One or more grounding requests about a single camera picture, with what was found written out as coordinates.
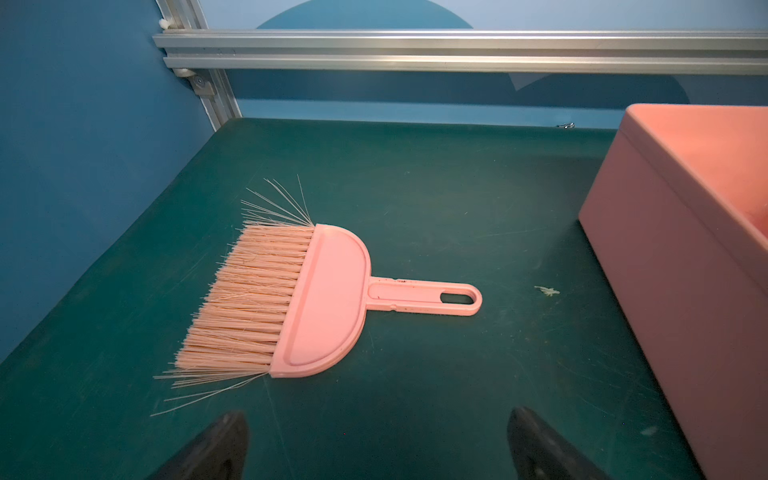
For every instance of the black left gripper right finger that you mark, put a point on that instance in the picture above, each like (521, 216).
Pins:
(538, 451)

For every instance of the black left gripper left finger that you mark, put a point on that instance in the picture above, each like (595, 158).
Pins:
(218, 452)

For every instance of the pink plastic storage box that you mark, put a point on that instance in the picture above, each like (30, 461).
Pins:
(677, 218)

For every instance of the pink hand brush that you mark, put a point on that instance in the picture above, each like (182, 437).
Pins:
(290, 300)

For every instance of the aluminium left corner post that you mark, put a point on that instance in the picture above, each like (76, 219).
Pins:
(212, 87)

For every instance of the aluminium back frame rail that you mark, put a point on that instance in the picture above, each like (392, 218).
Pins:
(476, 51)

